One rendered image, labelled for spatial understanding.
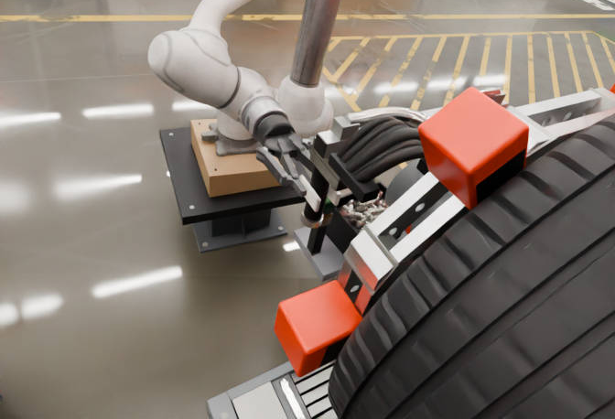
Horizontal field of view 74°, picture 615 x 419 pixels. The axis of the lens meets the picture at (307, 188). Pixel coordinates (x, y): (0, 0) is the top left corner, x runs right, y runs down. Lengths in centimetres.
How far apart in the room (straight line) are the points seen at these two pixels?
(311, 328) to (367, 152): 24
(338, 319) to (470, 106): 29
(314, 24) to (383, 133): 78
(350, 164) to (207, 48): 41
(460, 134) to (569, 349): 20
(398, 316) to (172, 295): 123
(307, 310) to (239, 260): 115
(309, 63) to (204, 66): 56
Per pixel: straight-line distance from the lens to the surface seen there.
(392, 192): 75
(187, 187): 151
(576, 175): 43
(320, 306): 54
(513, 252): 40
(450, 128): 42
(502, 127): 41
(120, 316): 158
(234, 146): 148
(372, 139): 58
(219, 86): 86
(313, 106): 138
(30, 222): 193
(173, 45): 83
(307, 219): 79
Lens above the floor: 134
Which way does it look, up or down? 42 degrees down
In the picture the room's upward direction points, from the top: 12 degrees clockwise
